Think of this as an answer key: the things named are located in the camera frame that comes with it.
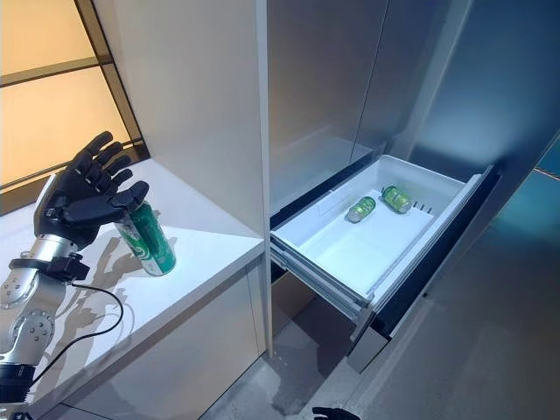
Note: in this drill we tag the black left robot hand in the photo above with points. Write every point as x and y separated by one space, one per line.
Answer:
83 192

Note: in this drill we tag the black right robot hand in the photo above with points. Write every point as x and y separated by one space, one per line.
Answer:
330 415

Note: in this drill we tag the tall green beer can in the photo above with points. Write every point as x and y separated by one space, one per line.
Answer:
151 245

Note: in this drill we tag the white fridge drawer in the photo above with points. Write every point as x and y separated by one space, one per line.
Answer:
341 245

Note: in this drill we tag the stainless steel fridge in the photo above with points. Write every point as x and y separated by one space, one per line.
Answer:
315 65

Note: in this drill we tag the black framed frosted window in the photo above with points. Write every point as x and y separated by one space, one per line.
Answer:
48 100

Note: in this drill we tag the white counter cabinet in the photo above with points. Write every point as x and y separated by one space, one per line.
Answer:
166 315

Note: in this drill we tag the tall white cabinet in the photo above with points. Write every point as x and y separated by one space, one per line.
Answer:
188 87

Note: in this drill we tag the small green drink can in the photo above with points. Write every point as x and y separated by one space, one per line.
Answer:
397 198
362 209

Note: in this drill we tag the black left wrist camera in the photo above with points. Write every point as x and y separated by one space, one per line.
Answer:
65 266

